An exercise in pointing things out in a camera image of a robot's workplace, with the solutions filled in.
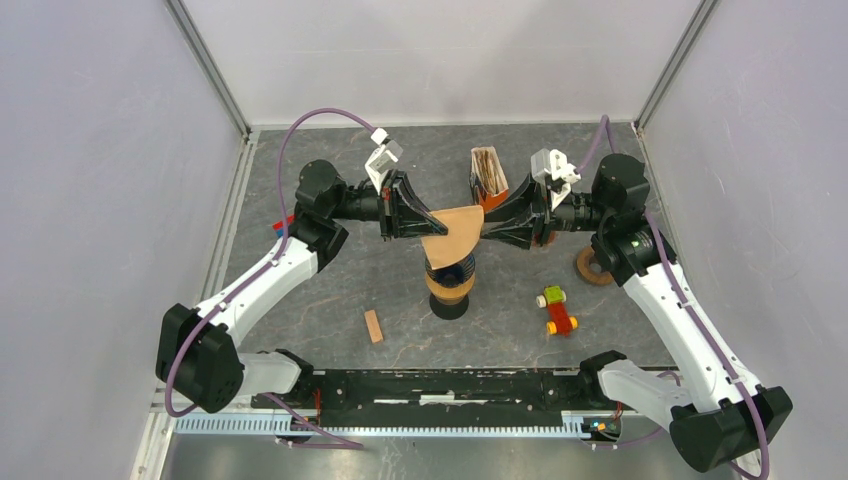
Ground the blue plastic coffee dripper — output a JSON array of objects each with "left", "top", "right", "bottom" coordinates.
[{"left": 425, "top": 253, "right": 476, "bottom": 288}]

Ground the light wooden ring holder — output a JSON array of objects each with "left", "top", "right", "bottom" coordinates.
[{"left": 425, "top": 274, "right": 476, "bottom": 305}]

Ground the dark wooden ring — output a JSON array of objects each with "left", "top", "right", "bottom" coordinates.
[{"left": 574, "top": 246, "right": 616, "bottom": 287}]

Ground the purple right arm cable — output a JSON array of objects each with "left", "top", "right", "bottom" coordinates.
[{"left": 577, "top": 115, "right": 772, "bottom": 480}]

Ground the colourful toy car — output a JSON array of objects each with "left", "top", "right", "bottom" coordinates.
[{"left": 535, "top": 285, "right": 578, "bottom": 336}]

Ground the grey slotted cable duct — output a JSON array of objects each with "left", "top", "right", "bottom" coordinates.
[{"left": 173, "top": 413, "right": 621, "bottom": 439}]

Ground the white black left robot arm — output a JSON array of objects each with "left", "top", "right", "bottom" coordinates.
[{"left": 155, "top": 159, "right": 449, "bottom": 417}]

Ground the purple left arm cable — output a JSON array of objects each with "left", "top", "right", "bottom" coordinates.
[{"left": 162, "top": 107, "right": 386, "bottom": 452}]

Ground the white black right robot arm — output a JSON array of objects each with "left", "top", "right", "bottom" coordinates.
[{"left": 483, "top": 150, "right": 793, "bottom": 478}]

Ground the small wooden block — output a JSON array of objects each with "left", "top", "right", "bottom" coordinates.
[{"left": 364, "top": 310, "right": 384, "bottom": 344}]

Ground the orange coffee filter box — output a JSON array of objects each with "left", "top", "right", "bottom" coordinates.
[{"left": 469, "top": 146, "right": 509, "bottom": 213}]

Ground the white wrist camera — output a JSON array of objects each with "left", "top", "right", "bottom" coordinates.
[
  {"left": 530, "top": 148, "right": 582, "bottom": 211},
  {"left": 364, "top": 128, "right": 403, "bottom": 190}
]

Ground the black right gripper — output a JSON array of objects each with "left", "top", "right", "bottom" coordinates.
[{"left": 480, "top": 171, "right": 612, "bottom": 251}]

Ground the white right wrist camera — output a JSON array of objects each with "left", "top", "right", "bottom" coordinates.
[{"left": 530, "top": 148, "right": 582, "bottom": 211}]

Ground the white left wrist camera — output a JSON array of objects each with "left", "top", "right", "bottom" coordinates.
[{"left": 364, "top": 128, "right": 403, "bottom": 190}]

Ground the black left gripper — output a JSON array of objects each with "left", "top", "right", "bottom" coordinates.
[{"left": 328, "top": 168, "right": 448, "bottom": 242}]

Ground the brown paper coffee filter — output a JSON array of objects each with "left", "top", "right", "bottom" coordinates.
[{"left": 421, "top": 205, "right": 484, "bottom": 269}]

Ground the red blue small object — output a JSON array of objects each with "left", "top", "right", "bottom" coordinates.
[{"left": 272, "top": 215, "right": 295, "bottom": 238}]

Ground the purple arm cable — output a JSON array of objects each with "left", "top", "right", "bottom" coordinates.
[
  {"left": 162, "top": 107, "right": 386, "bottom": 452},
  {"left": 577, "top": 115, "right": 772, "bottom": 480}
]

